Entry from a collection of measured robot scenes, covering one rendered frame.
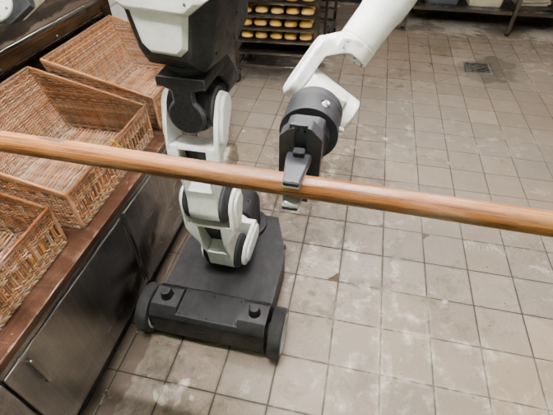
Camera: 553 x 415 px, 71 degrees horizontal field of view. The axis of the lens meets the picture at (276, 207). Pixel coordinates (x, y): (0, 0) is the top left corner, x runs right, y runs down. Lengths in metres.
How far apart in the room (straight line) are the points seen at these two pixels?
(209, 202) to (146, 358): 0.77
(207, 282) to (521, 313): 1.36
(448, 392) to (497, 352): 0.29
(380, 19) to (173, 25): 0.45
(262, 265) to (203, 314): 0.33
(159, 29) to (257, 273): 1.06
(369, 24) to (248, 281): 1.20
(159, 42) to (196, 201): 0.51
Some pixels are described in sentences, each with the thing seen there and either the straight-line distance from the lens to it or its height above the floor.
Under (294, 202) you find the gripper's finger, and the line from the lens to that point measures 0.49.
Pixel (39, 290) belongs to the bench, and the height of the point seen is 0.58.
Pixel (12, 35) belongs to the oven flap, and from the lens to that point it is 1.86.
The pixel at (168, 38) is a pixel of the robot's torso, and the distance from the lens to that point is 0.95.
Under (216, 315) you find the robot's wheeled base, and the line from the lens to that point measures 1.54.
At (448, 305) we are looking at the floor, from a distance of 1.93.
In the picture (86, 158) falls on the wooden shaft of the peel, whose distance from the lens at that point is 0.58.
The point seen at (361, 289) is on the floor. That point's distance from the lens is 1.86.
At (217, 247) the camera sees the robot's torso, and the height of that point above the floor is 0.36.
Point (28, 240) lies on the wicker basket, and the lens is 1.26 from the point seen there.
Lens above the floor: 1.51
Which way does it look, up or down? 44 degrees down
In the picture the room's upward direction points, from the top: straight up
